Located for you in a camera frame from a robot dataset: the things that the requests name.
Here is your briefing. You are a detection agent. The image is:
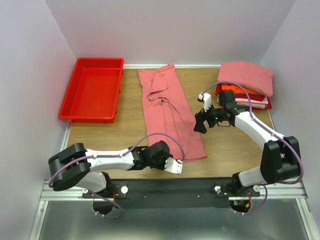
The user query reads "folded bottom red shirt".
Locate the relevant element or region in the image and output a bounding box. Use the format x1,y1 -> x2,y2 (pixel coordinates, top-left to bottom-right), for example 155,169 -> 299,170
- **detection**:
251,96 -> 272,110

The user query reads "pink t-shirt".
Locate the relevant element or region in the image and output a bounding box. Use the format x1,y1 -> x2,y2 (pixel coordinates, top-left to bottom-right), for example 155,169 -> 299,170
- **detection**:
138,64 -> 207,162

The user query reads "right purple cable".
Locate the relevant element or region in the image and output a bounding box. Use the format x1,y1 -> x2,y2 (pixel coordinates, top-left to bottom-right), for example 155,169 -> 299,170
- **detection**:
199,81 -> 305,216

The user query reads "folded light pink shirt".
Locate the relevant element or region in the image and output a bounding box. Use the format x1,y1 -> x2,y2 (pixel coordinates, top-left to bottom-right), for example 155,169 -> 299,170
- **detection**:
235,97 -> 269,109

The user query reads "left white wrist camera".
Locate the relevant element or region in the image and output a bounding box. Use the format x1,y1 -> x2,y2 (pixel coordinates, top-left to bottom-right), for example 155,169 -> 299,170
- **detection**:
164,157 -> 183,174

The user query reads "folded orange shirt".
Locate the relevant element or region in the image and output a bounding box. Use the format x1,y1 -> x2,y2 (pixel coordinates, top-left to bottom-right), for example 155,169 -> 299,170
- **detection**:
221,83 -> 261,95

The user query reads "purple cable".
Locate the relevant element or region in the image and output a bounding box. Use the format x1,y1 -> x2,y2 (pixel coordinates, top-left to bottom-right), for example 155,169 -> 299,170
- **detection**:
47,132 -> 186,220
199,81 -> 305,216

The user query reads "folded pink shirt on stack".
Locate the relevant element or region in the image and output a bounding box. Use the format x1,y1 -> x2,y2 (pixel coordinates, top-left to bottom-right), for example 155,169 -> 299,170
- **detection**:
217,61 -> 274,97

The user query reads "red plastic bin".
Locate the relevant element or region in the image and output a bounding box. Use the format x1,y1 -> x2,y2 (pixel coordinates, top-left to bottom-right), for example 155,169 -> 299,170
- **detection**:
58,57 -> 124,124

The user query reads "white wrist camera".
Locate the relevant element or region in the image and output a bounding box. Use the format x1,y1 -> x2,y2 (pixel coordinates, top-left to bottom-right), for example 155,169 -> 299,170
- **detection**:
164,157 -> 183,174
197,92 -> 213,112

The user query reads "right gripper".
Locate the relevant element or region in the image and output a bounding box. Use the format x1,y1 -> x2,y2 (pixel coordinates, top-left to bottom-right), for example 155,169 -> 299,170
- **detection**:
193,100 -> 226,134

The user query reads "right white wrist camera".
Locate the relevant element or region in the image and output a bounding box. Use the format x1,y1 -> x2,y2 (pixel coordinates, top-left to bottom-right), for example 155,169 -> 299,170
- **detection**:
197,92 -> 213,112

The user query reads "folded red shirt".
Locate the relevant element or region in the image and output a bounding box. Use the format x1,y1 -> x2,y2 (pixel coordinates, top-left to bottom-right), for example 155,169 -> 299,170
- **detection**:
251,96 -> 272,110
215,83 -> 265,101

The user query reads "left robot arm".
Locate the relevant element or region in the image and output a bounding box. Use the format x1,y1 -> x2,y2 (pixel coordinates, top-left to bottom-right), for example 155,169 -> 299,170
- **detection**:
48,140 -> 182,198

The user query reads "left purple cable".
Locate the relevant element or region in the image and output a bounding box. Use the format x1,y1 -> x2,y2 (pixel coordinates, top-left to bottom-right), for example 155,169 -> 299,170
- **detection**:
47,132 -> 186,220

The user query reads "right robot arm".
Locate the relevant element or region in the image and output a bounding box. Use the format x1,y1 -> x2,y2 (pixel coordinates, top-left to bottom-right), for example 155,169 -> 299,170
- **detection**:
194,90 -> 303,196

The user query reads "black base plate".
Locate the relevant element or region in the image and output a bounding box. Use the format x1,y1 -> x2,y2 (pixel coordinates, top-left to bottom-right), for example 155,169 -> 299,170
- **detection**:
82,177 -> 260,210

